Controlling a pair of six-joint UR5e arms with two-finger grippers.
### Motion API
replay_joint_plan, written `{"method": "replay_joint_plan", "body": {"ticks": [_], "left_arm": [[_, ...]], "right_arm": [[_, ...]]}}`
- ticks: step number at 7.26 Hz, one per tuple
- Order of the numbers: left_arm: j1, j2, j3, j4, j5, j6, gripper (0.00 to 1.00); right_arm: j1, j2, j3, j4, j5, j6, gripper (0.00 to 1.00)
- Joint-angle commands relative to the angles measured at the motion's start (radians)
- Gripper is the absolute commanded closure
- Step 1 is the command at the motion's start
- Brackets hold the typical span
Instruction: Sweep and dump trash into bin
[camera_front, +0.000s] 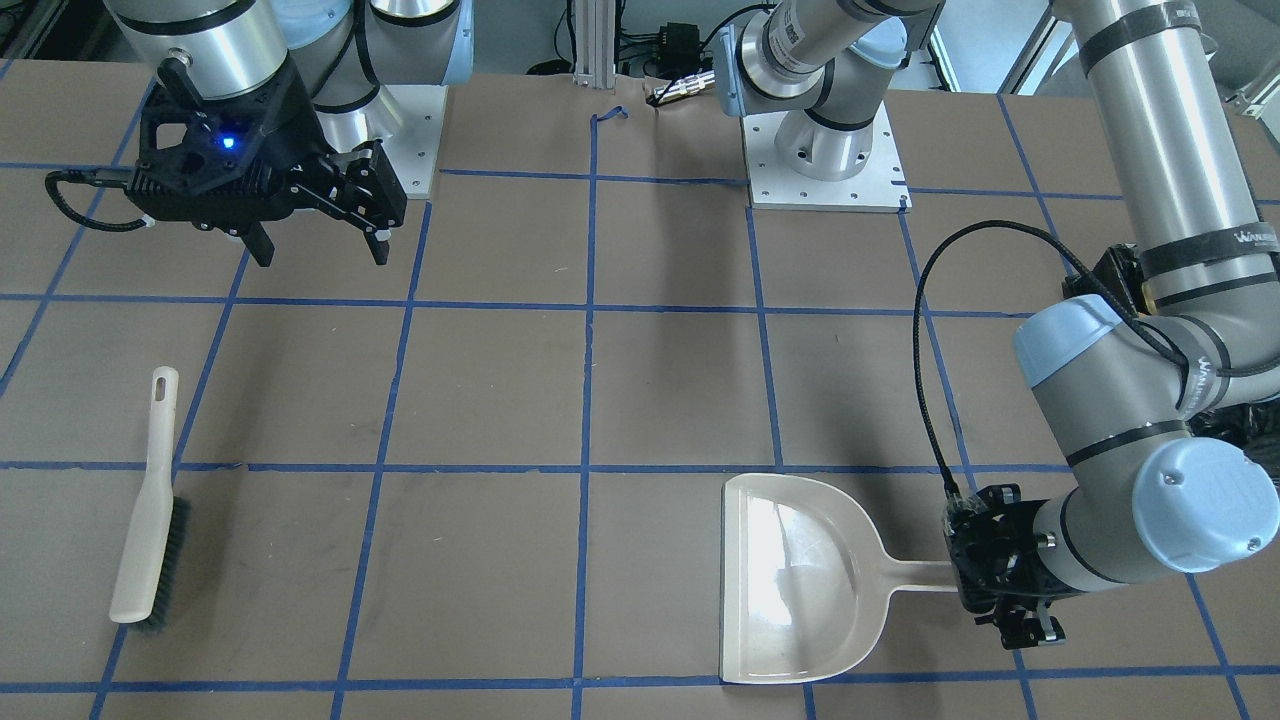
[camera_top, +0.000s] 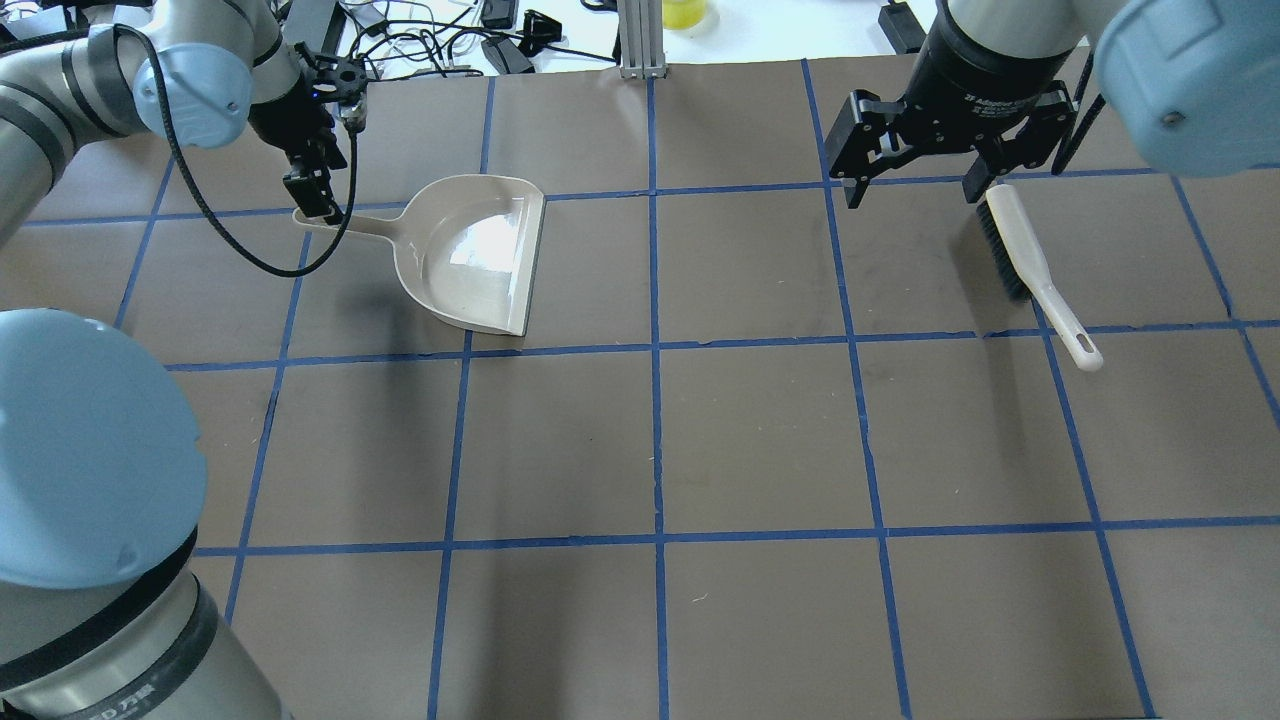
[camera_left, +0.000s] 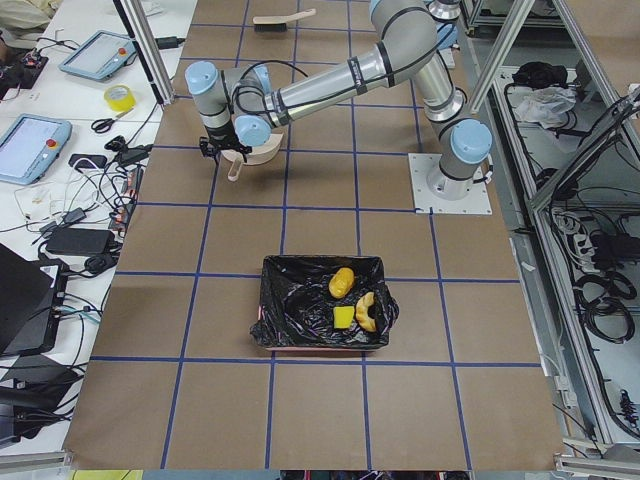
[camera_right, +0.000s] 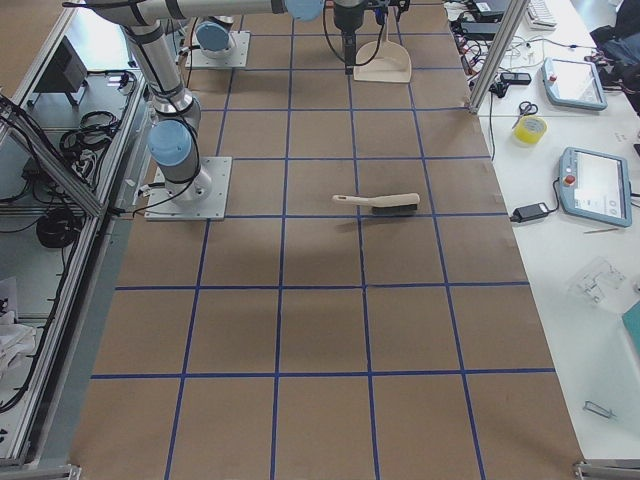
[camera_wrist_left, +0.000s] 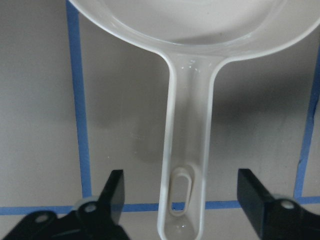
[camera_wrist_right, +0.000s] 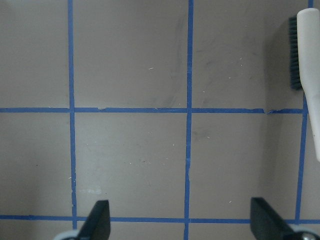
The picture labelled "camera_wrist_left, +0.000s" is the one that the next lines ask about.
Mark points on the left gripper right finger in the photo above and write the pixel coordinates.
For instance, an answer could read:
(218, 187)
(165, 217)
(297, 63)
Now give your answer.
(274, 218)

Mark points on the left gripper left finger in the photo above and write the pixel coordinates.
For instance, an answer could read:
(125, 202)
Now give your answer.
(93, 220)

